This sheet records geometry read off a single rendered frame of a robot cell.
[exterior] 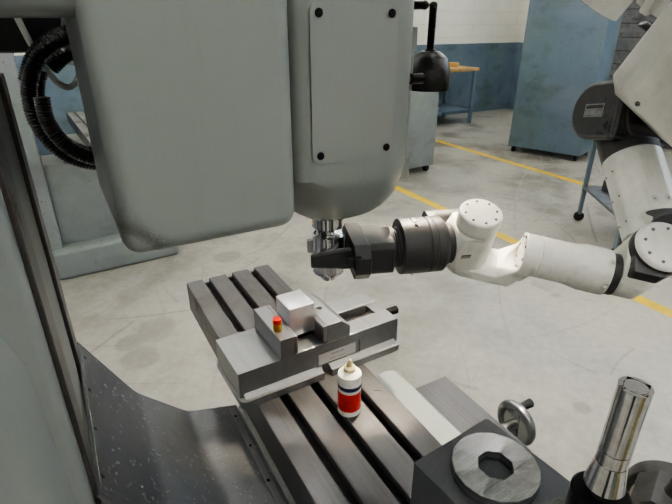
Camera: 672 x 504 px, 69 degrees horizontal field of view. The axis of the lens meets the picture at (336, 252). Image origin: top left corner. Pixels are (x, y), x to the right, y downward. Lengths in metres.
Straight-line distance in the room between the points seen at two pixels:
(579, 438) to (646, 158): 1.63
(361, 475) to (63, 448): 0.43
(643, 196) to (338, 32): 0.55
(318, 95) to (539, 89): 6.25
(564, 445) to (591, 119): 1.61
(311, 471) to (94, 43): 0.63
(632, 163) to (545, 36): 5.86
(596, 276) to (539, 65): 6.01
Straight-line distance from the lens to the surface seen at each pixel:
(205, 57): 0.50
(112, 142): 0.50
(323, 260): 0.72
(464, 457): 0.58
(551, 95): 6.73
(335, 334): 0.94
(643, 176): 0.91
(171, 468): 0.85
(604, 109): 0.96
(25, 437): 0.54
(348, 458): 0.83
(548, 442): 2.32
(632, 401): 0.43
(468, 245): 0.77
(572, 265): 0.81
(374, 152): 0.62
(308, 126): 0.57
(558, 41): 6.69
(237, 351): 0.94
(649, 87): 0.83
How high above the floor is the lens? 1.56
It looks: 25 degrees down
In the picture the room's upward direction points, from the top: straight up
